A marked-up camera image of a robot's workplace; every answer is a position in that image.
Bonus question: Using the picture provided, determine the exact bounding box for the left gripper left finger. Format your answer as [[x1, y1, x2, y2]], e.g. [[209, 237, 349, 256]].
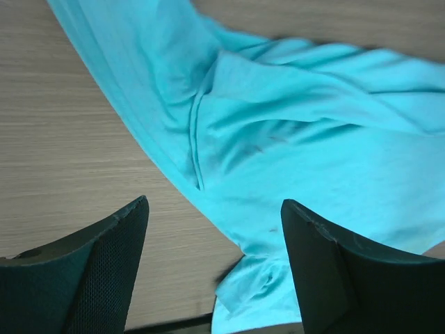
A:
[[1, 196, 149, 333]]

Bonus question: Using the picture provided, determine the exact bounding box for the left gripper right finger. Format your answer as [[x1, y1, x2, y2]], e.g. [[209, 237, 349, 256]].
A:
[[281, 200, 444, 333]]

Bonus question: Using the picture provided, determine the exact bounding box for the turquoise t shirt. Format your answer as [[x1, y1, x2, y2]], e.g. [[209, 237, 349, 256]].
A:
[[49, 1, 444, 333]]

